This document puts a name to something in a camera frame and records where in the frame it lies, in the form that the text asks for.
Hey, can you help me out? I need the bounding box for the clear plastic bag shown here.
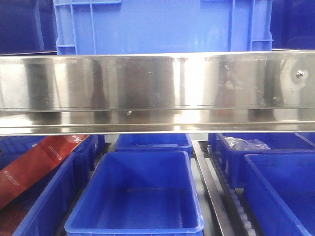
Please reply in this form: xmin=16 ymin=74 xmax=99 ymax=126
xmin=225 ymin=137 xmax=271 ymax=150

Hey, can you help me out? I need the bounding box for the blue bin centre rear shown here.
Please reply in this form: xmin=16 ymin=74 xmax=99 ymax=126
xmin=115 ymin=133 xmax=193 ymax=157

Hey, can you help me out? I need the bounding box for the blue bin left rear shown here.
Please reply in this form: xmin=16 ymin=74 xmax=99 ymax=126
xmin=0 ymin=134 xmax=99 ymax=190

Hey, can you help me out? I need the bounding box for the blue bin left front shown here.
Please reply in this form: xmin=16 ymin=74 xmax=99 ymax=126
xmin=0 ymin=151 xmax=76 ymax=236

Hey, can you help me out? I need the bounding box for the dark blue crate upper right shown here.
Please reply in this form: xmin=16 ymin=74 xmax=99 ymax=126
xmin=270 ymin=0 xmax=315 ymax=50

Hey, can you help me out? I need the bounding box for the roller track rail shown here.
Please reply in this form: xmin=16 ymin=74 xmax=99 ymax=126
xmin=191 ymin=141 xmax=264 ymax=236

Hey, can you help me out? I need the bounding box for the blue bin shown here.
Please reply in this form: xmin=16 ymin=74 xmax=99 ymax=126
xmin=244 ymin=152 xmax=315 ymax=236
xmin=115 ymin=133 xmax=193 ymax=157
xmin=0 ymin=134 xmax=99 ymax=190
xmin=208 ymin=133 xmax=315 ymax=188
xmin=64 ymin=151 xmax=204 ymax=236
xmin=0 ymin=151 xmax=76 ymax=236

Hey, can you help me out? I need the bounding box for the blue bin centre front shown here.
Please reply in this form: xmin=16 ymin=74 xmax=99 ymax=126
xmin=64 ymin=151 xmax=204 ymax=236

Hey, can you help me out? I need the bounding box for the stainless steel shelf beam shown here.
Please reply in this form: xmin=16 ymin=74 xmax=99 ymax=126
xmin=0 ymin=50 xmax=315 ymax=135

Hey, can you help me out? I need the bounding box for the dark blue crate upper left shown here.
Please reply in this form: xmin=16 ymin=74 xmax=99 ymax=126
xmin=0 ymin=0 xmax=57 ymax=54

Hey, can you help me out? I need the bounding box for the shelf beam bolt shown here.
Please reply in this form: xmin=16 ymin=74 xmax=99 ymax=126
xmin=296 ymin=70 xmax=304 ymax=78

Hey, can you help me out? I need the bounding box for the blue bin right front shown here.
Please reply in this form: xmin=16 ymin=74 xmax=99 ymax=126
xmin=244 ymin=152 xmax=315 ymax=236

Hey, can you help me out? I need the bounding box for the dark blue crate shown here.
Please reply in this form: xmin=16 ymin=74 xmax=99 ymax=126
xmin=270 ymin=0 xmax=315 ymax=50
xmin=0 ymin=0 xmax=57 ymax=54

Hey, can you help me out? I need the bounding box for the red cardboard package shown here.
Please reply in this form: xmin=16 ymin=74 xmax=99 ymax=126
xmin=0 ymin=135 xmax=89 ymax=208

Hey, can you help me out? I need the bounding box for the blue bin right rear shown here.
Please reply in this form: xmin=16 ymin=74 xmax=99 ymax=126
xmin=208 ymin=133 xmax=315 ymax=188

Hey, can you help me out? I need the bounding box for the large blue crate upper shelf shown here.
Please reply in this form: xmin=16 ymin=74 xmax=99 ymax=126
xmin=53 ymin=0 xmax=272 ymax=55

